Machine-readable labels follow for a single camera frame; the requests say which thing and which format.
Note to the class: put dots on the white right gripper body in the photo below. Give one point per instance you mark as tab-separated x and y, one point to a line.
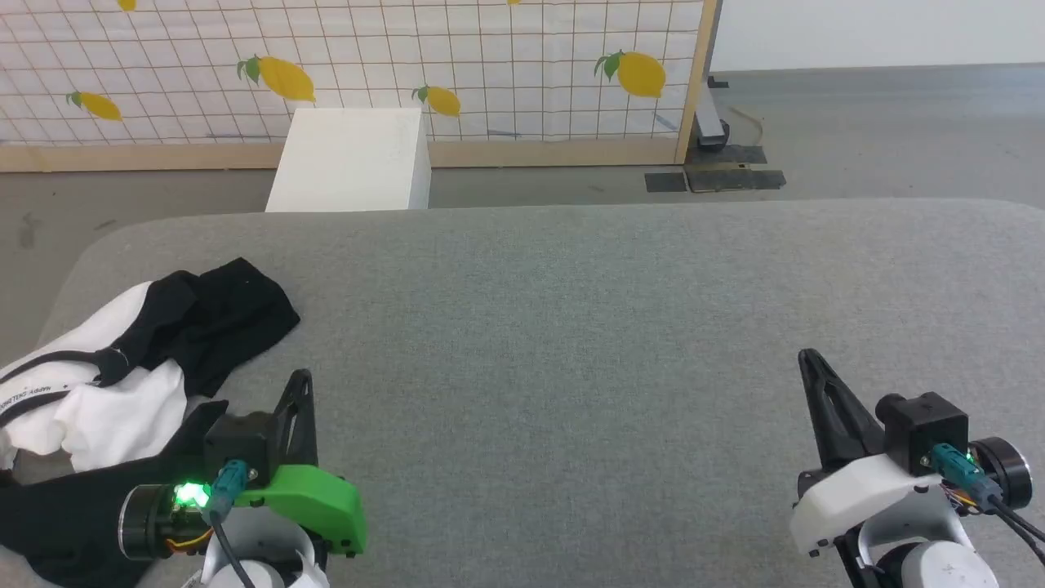
857	494

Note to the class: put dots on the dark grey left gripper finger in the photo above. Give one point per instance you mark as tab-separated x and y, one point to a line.
200	429
298	425

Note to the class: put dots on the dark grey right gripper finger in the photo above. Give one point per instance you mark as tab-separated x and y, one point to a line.
841	425

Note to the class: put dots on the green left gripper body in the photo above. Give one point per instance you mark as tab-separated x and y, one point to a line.
322	502

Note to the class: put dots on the black and white shirt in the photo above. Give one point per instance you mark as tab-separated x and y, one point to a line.
204	310

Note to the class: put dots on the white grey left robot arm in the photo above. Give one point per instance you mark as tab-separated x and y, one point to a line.
151	523

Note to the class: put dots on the long black floor mat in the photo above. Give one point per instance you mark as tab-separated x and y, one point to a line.
739	180

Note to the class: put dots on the white box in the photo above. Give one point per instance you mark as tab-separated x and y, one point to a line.
351	159

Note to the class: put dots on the dark square floor mat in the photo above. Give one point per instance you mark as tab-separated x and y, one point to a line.
731	155

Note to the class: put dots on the small black floor mat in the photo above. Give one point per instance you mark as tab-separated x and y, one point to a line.
665	182

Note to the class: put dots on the grey metal screen foot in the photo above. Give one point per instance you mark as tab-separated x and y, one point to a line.
710	122

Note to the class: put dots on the white partition board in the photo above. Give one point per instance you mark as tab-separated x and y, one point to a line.
873	33

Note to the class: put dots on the lemon print partition screen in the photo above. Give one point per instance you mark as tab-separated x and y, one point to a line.
490	49

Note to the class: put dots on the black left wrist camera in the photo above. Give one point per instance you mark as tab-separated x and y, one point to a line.
238	441

